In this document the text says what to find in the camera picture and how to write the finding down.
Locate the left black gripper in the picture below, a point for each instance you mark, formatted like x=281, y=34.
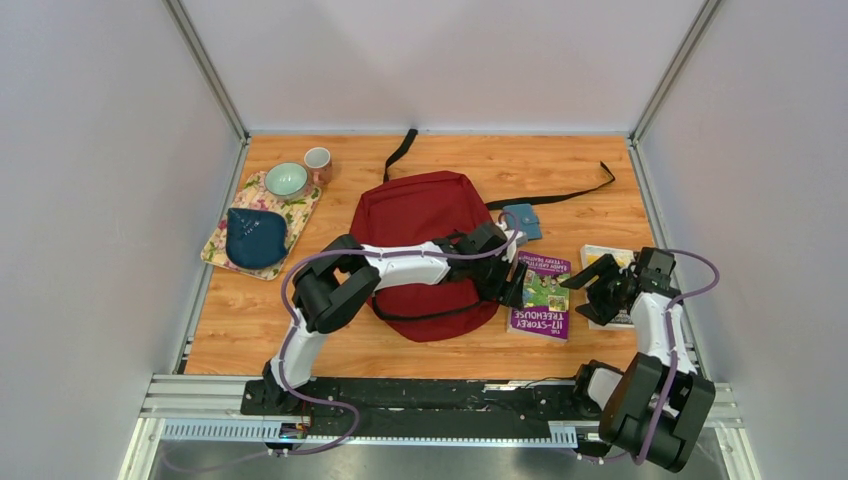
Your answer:
x=508, y=293

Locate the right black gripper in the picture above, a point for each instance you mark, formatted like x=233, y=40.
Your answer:
x=603, y=266

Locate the purple treehouse book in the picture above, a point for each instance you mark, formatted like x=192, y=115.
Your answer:
x=546, y=301

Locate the red backpack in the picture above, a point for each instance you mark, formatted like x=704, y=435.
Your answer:
x=432, y=206

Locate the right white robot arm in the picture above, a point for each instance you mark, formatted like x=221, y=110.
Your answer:
x=654, y=410

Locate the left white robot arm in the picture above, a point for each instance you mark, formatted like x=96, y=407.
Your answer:
x=332, y=286

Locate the yellow picture book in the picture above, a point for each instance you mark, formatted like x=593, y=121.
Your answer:
x=623, y=257

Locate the blue card wallet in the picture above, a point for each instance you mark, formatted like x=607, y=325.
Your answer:
x=522, y=217

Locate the pink ceramic mug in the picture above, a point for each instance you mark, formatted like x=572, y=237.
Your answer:
x=318, y=161

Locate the light green ceramic bowl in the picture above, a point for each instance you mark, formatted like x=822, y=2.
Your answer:
x=287, y=181

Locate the dark blue leaf plate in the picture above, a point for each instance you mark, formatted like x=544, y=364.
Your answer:
x=255, y=239

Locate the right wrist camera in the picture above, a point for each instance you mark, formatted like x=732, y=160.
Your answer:
x=515, y=239

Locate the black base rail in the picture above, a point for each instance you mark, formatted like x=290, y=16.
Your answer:
x=536, y=411

